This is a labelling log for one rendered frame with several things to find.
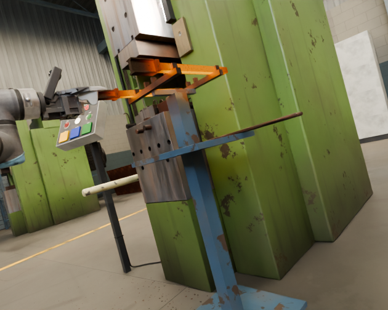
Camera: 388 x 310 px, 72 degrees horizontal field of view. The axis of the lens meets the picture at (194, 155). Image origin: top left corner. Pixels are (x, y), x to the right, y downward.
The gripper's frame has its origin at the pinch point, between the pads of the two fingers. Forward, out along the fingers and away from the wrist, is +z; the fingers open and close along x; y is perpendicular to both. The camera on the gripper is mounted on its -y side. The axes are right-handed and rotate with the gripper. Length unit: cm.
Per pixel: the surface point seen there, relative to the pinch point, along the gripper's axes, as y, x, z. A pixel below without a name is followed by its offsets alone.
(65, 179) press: 14, -507, 126
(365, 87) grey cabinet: -12, -59, 570
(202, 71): 1.2, 24.8, 29.0
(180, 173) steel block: 37, -13, 37
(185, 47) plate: -25, -6, 55
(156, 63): -0.3, 26.2, 7.8
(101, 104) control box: -19, -78, 38
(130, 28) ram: -45, -30, 42
